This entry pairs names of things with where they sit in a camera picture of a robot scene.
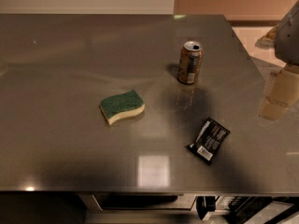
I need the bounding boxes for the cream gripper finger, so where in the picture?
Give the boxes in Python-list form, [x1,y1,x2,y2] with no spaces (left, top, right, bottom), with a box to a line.
[259,64,299,120]
[260,26,278,46]

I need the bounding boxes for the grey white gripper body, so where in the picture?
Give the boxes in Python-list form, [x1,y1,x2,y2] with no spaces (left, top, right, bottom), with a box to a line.
[275,0,299,65]

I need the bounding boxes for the orange soda can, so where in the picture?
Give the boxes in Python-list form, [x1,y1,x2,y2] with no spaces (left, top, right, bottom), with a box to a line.
[178,40,204,85]

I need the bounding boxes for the black rxbar chocolate wrapper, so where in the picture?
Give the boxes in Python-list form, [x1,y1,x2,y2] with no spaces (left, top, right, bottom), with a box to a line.
[186,118,230,164]

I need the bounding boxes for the dark equipment under table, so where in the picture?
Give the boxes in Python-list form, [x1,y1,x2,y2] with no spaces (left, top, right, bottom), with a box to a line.
[195,196,299,224]

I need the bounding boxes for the green and yellow sponge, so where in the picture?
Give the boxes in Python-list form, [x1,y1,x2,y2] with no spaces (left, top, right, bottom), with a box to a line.
[99,90,145,125]

